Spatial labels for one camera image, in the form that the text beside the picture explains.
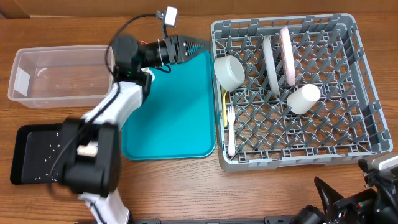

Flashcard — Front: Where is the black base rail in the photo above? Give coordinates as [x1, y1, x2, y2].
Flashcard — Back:
[132, 215, 293, 224]

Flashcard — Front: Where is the white round plate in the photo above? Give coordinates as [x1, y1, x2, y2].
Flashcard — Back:
[262, 37, 280, 96]

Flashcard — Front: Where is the white napkin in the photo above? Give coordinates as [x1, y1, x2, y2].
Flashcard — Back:
[141, 68, 155, 82]

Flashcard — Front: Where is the clear plastic bin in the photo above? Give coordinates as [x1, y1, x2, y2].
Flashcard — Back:
[7, 45, 114, 108]

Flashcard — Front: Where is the spilled white rice pile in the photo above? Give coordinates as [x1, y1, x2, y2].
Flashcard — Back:
[34, 131, 61, 183]

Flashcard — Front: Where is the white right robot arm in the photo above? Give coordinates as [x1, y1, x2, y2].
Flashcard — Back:
[290, 152, 397, 224]

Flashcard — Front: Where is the grey bowl of rice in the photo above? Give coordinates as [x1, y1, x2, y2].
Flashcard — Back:
[214, 55, 245, 92]

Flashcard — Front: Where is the grey dishwasher rack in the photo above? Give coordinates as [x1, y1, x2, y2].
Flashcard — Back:
[211, 14, 393, 172]

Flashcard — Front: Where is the yellow plastic spoon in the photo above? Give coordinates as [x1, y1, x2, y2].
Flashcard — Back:
[221, 87, 228, 127]

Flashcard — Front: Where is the pink round plate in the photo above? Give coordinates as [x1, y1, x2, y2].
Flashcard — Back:
[279, 26, 296, 85]

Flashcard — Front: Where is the teal plastic tray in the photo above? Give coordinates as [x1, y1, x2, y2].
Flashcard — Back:
[121, 51, 216, 161]

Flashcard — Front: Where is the white plastic cup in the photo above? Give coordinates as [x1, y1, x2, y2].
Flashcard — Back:
[287, 84, 321, 115]

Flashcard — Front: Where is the white plastic fork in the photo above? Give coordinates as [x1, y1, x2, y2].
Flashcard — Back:
[227, 105, 236, 157]

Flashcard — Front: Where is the black tray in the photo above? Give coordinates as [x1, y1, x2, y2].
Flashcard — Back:
[10, 121, 80, 185]

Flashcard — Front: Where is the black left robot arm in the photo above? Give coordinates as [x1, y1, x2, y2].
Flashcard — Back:
[52, 34, 210, 223]

